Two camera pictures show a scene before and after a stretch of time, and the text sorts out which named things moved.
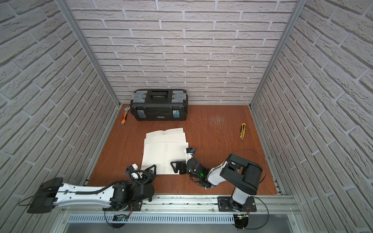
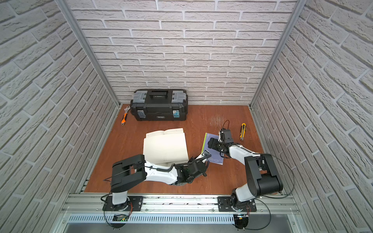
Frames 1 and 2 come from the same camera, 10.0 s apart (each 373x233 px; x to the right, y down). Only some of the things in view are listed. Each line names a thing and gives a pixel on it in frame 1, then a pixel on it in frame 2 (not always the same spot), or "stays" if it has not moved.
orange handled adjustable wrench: [127, 107] stays
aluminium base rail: [184, 214] stays
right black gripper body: [191, 175] → [221, 144]
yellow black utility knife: [243, 130] stays
